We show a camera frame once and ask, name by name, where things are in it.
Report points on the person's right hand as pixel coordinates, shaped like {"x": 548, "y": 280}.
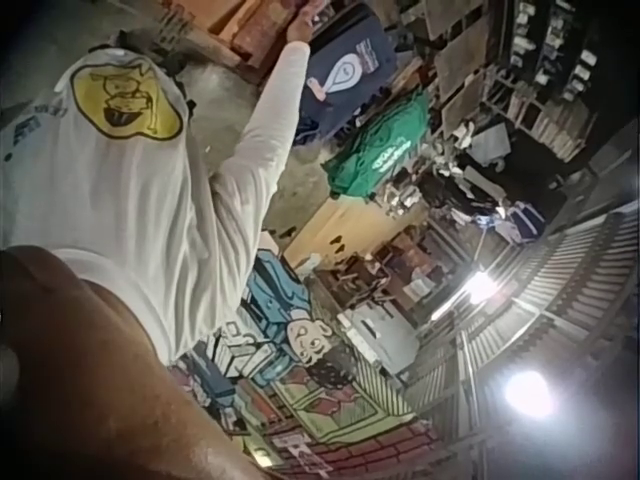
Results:
{"x": 303, "y": 27}

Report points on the person's right fingers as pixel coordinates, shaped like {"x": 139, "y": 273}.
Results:
{"x": 314, "y": 6}

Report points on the stack of brown cartons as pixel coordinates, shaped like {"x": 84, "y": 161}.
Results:
{"x": 252, "y": 30}

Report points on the navy bag with white print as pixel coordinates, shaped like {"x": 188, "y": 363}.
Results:
{"x": 350, "y": 65}

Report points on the green bag with white print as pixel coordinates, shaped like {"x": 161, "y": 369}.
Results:
{"x": 385, "y": 145}

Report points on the plain cardboard box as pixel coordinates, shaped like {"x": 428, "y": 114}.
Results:
{"x": 330, "y": 225}

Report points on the shelf rack with goods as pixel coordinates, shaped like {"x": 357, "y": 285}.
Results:
{"x": 525, "y": 75}

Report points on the cluttered work desk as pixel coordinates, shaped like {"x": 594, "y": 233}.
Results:
{"x": 400, "y": 260}

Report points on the grey box machine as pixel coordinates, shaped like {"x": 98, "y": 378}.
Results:
{"x": 382, "y": 340}

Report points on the metal roller conveyor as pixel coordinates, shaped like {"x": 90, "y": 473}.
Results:
{"x": 565, "y": 300}

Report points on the cartoon figure wall banner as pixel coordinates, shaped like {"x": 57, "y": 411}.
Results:
{"x": 300, "y": 350}

